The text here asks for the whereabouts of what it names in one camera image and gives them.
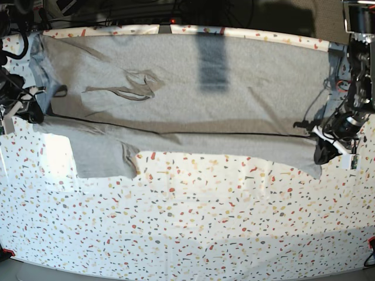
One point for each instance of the red corner clamp right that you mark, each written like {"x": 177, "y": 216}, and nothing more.
{"x": 371, "y": 243}

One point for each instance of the red corner clamp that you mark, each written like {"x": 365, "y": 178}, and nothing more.
{"x": 371, "y": 243}
{"x": 6, "y": 254}

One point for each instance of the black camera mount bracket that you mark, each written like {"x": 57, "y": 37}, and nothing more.
{"x": 165, "y": 29}

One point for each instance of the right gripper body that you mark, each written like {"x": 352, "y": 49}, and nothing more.
{"x": 12, "y": 91}

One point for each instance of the grey T-shirt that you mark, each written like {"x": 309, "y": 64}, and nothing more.
{"x": 116, "y": 96}

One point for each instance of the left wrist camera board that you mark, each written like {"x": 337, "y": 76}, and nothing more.
{"x": 350, "y": 161}

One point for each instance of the red corner clamp left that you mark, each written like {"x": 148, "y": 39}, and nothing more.
{"x": 6, "y": 254}

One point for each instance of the terrazzo pattern table cover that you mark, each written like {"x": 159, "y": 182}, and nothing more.
{"x": 184, "y": 217}

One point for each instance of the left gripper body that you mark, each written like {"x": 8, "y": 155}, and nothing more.
{"x": 343, "y": 126}

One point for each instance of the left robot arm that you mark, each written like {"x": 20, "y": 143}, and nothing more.
{"x": 359, "y": 24}

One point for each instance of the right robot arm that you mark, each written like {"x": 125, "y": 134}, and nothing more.
{"x": 16, "y": 24}

